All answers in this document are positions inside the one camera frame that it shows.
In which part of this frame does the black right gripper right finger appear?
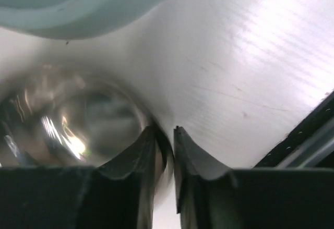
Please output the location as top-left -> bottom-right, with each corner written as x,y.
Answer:
174,127 -> 333,228

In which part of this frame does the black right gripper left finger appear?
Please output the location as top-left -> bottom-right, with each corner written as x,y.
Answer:
1,126 -> 156,228

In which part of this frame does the steel pet bowl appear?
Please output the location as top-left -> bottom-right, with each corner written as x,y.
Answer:
1,65 -> 154,167

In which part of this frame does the green double pet bowl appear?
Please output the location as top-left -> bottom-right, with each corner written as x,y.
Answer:
0,0 -> 334,41

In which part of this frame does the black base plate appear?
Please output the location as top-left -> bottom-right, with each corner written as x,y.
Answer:
255,92 -> 333,167

